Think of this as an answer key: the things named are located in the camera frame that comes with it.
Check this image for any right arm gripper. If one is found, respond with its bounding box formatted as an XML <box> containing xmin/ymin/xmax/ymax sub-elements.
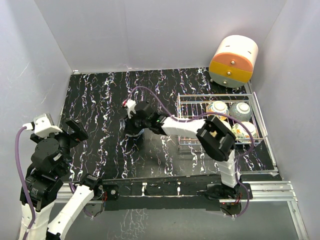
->
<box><xmin>124</xmin><ymin>110</ymin><xmax>151</xmax><ymax>135</ymax></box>

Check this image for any blue patterned bowl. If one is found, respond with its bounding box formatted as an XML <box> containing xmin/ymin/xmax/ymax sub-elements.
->
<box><xmin>124</xmin><ymin>118</ymin><xmax>144</xmax><ymax>138</ymax></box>

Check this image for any orange blue ornate bowl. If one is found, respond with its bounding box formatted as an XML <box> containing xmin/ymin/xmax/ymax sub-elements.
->
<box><xmin>206</xmin><ymin>100</ymin><xmax>229</xmax><ymax>116</ymax></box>

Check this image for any grey hexagon red-rim bowl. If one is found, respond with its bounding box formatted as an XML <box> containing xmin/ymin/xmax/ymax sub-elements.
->
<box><xmin>229</xmin><ymin>102</ymin><xmax>252</xmax><ymax>122</ymax></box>

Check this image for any white floral leaf bowl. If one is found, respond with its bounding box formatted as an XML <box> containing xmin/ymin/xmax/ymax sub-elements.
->
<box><xmin>231</xmin><ymin>121</ymin><xmax>257</xmax><ymax>144</ymax></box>

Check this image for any yellow blue mandala bowl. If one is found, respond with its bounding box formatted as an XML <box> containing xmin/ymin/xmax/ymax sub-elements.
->
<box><xmin>221</xmin><ymin>120</ymin><xmax>232</xmax><ymax>131</ymax></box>

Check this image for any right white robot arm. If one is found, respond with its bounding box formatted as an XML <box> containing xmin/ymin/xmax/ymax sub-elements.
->
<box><xmin>122</xmin><ymin>99</ymin><xmax>250</xmax><ymax>202</ymax></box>

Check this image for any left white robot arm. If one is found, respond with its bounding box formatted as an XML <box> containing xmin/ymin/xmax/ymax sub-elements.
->
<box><xmin>14</xmin><ymin>114</ymin><xmax>104</xmax><ymax>240</ymax></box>

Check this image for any round pastel drawer cabinet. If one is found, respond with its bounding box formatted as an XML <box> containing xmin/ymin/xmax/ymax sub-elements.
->
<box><xmin>208</xmin><ymin>35</ymin><xmax>259</xmax><ymax>88</ymax></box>

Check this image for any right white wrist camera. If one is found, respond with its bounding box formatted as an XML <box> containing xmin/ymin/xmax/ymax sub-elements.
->
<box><xmin>122</xmin><ymin>99</ymin><xmax>137</xmax><ymax>119</ymax></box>

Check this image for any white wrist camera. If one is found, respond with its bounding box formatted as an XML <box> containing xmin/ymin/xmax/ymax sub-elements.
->
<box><xmin>22</xmin><ymin>113</ymin><xmax>63</xmax><ymax>138</ymax></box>
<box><xmin>122</xmin><ymin>99</ymin><xmax>137</xmax><ymax>119</ymax></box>

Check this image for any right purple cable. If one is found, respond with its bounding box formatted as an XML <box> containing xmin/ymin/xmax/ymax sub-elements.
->
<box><xmin>124</xmin><ymin>86</ymin><xmax>256</xmax><ymax>218</ymax></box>

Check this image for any purple cable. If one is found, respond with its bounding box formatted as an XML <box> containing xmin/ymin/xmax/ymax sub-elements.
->
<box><xmin>14</xmin><ymin>126</ymin><xmax>36</xmax><ymax>240</ymax></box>
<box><xmin>124</xmin><ymin>86</ymin><xmax>256</xmax><ymax>218</ymax></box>

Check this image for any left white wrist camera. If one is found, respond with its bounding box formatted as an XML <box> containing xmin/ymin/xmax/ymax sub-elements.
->
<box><xmin>22</xmin><ymin>113</ymin><xmax>63</xmax><ymax>138</ymax></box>

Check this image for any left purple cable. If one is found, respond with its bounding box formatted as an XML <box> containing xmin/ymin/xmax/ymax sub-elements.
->
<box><xmin>14</xmin><ymin>126</ymin><xmax>36</xmax><ymax>240</ymax></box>

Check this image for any white wire dish rack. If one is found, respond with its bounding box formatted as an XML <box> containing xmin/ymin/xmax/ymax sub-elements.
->
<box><xmin>177</xmin><ymin>93</ymin><xmax>268</xmax><ymax>145</ymax></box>

